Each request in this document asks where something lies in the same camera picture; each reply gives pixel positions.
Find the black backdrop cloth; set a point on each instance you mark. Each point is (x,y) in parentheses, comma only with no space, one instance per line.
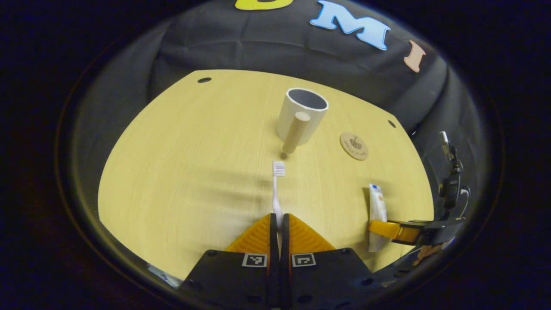
(258,47)

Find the white toothbrush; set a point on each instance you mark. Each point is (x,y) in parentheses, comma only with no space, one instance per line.
(277,193)

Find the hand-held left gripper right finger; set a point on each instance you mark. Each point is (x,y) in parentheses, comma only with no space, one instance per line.
(286,245)

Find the round wooden coaster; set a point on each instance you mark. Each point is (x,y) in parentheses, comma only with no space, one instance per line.
(354,146)

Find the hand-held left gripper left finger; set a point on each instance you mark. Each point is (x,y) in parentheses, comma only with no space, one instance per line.
(273,245)

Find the white toothpaste tube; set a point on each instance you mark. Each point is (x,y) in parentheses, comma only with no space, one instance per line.
(377,206)

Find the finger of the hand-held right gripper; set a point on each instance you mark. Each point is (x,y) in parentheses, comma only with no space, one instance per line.
(387,228)

